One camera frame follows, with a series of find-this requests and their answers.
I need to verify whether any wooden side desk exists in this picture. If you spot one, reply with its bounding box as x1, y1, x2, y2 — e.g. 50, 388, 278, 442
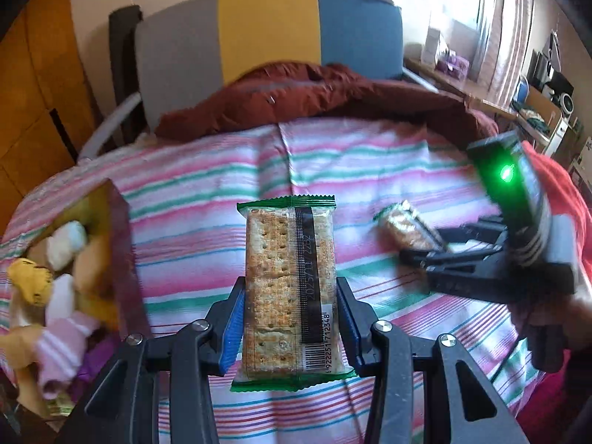
403, 58, 562, 149

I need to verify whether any gold cardboard box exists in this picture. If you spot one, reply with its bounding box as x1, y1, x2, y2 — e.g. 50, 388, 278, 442
0, 178, 153, 426

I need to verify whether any pink curtain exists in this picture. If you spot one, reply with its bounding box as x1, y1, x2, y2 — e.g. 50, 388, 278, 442
481, 0, 537, 102

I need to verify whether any small green carton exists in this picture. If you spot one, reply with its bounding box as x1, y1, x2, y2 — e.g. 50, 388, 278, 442
46, 393, 77, 419

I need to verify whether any striped bed sheet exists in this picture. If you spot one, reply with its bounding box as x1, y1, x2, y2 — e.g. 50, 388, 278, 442
0, 115, 546, 444

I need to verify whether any orange wooden wardrobe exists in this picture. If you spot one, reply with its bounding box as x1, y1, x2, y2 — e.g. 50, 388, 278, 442
0, 0, 100, 232

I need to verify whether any grey bed frame rail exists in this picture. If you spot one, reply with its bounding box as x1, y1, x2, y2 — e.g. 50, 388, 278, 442
76, 91, 142, 162

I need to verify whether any green-edged cracker packet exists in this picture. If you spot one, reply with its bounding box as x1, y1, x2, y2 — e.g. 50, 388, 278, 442
374, 200, 447, 255
230, 193, 357, 394

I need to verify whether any black stereo set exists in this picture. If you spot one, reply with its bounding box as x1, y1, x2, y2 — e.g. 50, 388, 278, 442
527, 48, 576, 116

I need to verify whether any purple storage box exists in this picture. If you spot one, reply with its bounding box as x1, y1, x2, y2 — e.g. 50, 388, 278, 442
437, 53, 470, 77

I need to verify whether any red blanket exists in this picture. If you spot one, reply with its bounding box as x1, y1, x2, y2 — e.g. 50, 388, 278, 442
518, 141, 592, 444

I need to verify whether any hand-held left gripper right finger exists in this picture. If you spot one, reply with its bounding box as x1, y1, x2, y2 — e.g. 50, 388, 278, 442
336, 276, 528, 444

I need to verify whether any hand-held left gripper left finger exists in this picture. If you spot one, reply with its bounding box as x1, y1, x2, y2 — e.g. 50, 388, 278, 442
55, 276, 246, 444

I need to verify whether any brown cardboard box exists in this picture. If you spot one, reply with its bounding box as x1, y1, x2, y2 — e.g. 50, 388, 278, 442
522, 85, 565, 142

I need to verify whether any grey yellow blue headboard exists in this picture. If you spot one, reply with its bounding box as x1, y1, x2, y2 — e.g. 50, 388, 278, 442
134, 0, 404, 123

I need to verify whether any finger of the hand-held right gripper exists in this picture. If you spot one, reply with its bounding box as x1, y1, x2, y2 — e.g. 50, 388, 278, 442
437, 222, 509, 247
398, 247, 514, 306

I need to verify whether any dark red jacket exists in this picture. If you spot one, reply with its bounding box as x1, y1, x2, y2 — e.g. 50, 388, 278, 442
155, 61, 500, 151

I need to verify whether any yellow and white sock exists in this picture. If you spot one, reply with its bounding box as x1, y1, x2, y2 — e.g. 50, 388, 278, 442
7, 258, 56, 308

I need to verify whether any pink striped sock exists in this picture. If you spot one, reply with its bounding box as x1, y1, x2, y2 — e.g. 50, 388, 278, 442
36, 312, 100, 398

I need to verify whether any person's right hand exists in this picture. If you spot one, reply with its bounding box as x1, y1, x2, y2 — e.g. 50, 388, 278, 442
559, 282, 592, 352

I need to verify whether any purple snack packet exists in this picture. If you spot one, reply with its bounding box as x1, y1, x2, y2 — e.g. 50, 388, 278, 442
76, 335, 121, 389

